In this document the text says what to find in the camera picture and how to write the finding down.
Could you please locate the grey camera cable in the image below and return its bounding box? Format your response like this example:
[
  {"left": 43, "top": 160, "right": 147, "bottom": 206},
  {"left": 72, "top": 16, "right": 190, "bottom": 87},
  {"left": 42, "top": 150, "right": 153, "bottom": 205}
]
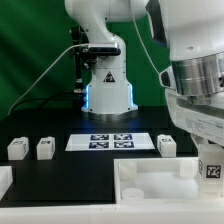
[{"left": 7, "top": 43, "right": 90, "bottom": 116}]

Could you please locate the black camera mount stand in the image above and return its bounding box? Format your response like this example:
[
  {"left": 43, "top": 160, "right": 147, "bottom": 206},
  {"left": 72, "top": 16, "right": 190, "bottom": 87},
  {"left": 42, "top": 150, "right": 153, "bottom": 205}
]
[{"left": 69, "top": 26, "right": 122, "bottom": 95}]

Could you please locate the marker sheet with tags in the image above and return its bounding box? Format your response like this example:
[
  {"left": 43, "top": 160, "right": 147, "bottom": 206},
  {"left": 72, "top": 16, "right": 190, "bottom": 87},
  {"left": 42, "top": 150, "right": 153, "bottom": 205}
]
[{"left": 65, "top": 133, "right": 154, "bottom": 152}]

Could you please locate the white square tabletop part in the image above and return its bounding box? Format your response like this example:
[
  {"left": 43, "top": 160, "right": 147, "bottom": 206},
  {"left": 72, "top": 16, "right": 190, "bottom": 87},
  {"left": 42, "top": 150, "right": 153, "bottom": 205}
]
[{"left": 114, "top": 157, "right": 224, "bottom": 204}]

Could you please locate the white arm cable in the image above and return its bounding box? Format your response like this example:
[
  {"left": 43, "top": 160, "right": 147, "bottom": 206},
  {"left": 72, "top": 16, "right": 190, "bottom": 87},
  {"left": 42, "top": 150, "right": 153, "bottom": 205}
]
[{"left": 129, "top": 0, "right": 171, "bottom": 79}]

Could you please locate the white front fence bar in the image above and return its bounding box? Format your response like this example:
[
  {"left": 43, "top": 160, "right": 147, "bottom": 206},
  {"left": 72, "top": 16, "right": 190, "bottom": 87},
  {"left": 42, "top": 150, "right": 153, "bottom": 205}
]
[{"left": 0, "top": 202, "right": 224, "bottom": 224}]

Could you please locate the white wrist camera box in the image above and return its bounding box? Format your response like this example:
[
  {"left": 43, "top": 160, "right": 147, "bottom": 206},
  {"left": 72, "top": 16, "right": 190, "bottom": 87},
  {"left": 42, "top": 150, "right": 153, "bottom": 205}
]
[{"left": 159, "top": 66, "right": 175, "bottom": 89}]

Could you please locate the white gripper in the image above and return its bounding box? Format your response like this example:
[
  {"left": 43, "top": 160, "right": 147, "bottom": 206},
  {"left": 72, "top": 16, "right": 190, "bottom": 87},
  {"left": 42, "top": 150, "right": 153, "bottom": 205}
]
[{"left": 165, "top": 89, "right": 224, "bottom": 151}]

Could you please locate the white left fence block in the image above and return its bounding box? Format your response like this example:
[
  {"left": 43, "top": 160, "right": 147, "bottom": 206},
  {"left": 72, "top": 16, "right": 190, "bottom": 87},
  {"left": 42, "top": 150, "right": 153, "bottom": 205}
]
[{"left": 0, "top": 166, "right": 13, "bottom": 200}]

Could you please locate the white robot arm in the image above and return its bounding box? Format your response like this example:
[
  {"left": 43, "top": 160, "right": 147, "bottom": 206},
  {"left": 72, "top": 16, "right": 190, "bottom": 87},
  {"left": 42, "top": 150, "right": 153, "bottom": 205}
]
[{"left": 65, "top": 0, "right": 224, "bottom": 146}]

